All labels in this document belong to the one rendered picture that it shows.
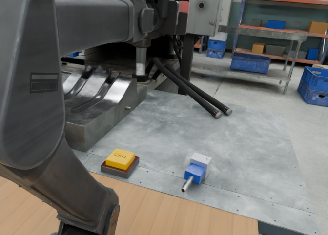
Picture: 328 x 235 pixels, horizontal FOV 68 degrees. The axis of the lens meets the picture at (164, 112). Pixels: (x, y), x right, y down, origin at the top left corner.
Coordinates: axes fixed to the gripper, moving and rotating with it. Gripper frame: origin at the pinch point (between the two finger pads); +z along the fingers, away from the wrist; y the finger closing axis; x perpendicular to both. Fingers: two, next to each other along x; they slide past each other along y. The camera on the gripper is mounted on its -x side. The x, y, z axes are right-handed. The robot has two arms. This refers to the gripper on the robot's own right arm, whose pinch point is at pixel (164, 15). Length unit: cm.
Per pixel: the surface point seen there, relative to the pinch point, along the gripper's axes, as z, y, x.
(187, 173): -10.8, -12.4, 36.8
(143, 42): 65, 28, 18
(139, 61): 67, 30, 29
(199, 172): -10.0, -15.3, 36.1
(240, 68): 361, -41, 86
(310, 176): 129, -100, 119
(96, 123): -1.6, 18.7, 33.2
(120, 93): 17.1, 19.3, 29.6
